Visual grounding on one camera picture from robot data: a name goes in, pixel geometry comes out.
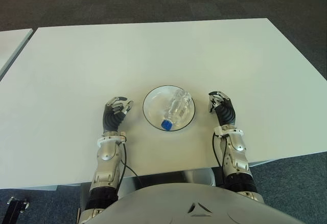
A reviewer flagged black metal stand foot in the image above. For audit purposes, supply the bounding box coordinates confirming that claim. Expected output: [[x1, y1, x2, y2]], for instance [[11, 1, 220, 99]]
[[0, 196, 29, 224]]

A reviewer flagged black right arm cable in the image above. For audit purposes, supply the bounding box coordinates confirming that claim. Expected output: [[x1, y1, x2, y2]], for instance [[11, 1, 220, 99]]
[[212, 134, 228, 184]]

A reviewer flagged white neighbouring table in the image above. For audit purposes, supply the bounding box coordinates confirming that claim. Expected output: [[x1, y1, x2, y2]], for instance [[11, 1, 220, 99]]
[[0, 28, 34, 80]]

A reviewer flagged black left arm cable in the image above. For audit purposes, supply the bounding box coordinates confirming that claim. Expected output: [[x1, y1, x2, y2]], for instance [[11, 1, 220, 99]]
[[120, 142, 144, 184]]

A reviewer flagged white robot waist housing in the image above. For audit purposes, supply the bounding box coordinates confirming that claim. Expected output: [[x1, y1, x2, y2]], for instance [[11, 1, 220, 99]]
[[178, 169, 217, 186]]

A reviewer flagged clear water bottle blue cap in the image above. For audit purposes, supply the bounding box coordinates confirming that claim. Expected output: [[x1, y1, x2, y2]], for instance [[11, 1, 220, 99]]
[[160, 89, 192, 131]]

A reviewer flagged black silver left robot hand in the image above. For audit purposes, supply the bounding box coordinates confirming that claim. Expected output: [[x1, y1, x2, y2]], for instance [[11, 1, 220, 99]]
[[102, 96, 135, 132]]

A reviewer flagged grey robot torso shell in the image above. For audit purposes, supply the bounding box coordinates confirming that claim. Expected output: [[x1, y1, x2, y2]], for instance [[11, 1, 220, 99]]
[[86, 183, 307, 224]]

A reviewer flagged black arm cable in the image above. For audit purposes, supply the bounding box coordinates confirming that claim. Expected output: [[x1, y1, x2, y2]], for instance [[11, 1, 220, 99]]
[[212, 134, 228, 184], [120, 142, 144, 184]]

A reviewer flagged white plate with black rim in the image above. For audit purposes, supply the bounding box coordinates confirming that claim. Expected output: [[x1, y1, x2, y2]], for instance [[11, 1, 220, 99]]
[[142, 85, 197, 132]]

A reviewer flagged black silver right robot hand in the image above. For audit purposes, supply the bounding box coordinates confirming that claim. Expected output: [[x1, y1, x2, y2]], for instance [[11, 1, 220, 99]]
[[208, 90, 236, 127]]

